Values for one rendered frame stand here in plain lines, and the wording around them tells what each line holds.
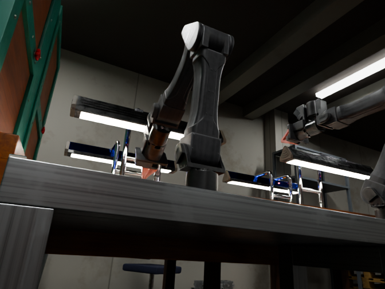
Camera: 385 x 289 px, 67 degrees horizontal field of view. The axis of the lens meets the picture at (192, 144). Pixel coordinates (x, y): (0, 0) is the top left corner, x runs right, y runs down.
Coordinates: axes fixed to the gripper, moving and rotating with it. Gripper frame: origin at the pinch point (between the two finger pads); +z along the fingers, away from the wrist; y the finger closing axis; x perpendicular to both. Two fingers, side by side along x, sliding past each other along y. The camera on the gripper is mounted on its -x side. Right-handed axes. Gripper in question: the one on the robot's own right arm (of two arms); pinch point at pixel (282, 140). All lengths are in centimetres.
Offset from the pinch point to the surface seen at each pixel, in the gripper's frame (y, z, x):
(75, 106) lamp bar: 83, 14, 2
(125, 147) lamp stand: 59, 31, 7
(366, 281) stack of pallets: -339, 196, 68
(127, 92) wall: 14, 262, -152
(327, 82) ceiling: -229, 139, -185
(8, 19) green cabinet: 102, -18, 0
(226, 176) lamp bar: -16, 67, -1
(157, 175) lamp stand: 44, 30, 17
